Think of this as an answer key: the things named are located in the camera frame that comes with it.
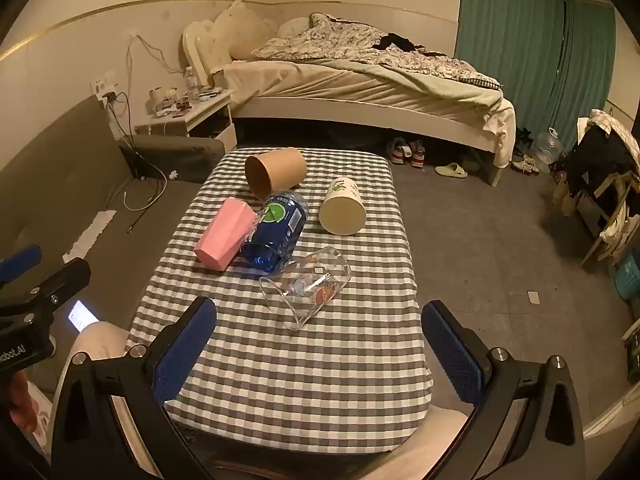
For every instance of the cream pillow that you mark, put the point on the cream pillow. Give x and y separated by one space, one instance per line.
242 32

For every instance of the white bed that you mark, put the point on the white bed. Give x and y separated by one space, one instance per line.
350 95

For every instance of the person's leg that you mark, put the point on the person's leg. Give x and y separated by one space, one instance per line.
102 340
442 422

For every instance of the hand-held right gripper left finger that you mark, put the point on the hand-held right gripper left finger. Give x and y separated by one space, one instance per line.
184 352

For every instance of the person's left leg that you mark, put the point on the person's left leg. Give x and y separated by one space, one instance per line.
102 340

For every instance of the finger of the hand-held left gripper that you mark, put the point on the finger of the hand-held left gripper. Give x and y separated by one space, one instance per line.
55 280
20 263

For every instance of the large water jug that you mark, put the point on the large water jug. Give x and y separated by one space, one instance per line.
548 146

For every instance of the black jacket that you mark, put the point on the black jacket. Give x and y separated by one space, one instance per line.
600 157

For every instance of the pair of sneakers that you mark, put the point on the pair of sneakers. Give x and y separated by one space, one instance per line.
405 152

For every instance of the person's right leg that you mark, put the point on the person's right leg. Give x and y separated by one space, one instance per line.
442 422

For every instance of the white cup with green print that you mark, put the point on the white cup with green print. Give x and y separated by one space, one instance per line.
342 207

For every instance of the light shoes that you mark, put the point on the light shoes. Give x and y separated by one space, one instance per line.
525 165

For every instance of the black garment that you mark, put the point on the black garment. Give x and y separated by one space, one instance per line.
397 41

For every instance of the floral quilt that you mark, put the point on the floral quilt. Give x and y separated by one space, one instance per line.
350 42

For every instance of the person's left hand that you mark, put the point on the person's left hand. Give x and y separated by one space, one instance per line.
21 400

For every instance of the wooden chair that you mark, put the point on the wooden chair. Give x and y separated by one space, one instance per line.
607 220

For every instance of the white paper towel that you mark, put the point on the white paper towel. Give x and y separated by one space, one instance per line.
90 235

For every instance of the green curtain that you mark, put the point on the green curtain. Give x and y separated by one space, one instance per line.
520 35

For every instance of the brown paper cup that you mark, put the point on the brown paper cup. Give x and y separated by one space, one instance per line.
277 170

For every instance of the grey white checked tablecloth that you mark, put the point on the grey white checked tablecloth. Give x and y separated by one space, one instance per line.
300 375

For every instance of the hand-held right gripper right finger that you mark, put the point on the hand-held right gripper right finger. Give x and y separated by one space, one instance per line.
451 352

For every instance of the pale green slipper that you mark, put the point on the pale green slipper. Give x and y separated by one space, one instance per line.
451 170

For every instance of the clear glass cup with stickers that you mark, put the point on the clear glass cup with stickers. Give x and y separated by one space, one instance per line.
312 285

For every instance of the teal basket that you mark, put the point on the teal basket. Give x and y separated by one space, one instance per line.
630 275

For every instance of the grey sofa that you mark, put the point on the grey sofa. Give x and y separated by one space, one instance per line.
50 185

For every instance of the blue transparent cup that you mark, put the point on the blue transparent cup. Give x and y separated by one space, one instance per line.
275 232

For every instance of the clear water bottle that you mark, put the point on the clear water bottle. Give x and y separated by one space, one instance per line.
189 82

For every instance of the white nightstand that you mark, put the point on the white nightstand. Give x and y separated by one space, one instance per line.
200 112

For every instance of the white wall socket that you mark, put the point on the white wall socket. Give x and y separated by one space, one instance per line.
105 87

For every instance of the lit smartphone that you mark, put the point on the lit smartphone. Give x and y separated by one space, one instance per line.
82 316

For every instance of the pink plastic cup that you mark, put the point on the pink plastic cup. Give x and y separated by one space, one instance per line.
225 232

